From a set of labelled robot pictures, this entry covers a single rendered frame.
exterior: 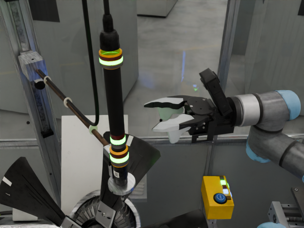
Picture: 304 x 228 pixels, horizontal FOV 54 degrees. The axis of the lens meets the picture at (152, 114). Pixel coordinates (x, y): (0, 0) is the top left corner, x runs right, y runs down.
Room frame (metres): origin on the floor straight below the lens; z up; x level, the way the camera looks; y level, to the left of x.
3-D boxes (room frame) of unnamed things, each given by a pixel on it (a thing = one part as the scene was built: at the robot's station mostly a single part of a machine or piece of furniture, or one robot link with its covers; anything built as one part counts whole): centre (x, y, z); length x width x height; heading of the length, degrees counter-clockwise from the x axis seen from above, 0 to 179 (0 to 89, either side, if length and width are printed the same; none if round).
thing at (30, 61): (1.02, 0.45, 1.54); 0.10 x 0.07 x 0.08; 37
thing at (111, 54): (0.52, 0.08, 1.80); 0.04 x 0.04 x 0.03
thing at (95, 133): (0.76, 0.26, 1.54); 0.54 x 0.01 x 0.01; 37
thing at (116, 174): (0.52, 0.08, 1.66); 0.04 x 0.04 x 0.46
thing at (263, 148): (0.58, -0.30, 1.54); 0.11 x 0.08 x 0.11; 38
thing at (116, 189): (0.52, 0.08, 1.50); 0.09 x 0.07 x 0.10; 37
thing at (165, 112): (0.58, -0.03, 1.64); 0.09 x 0.03 x 0.06; 80
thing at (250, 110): (0.58, -0.21, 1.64); 0.08 x 0.05 x 0.08; 12
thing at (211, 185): (0.82, -0.27, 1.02); 0.16 x 0.10 x 0.11; 2
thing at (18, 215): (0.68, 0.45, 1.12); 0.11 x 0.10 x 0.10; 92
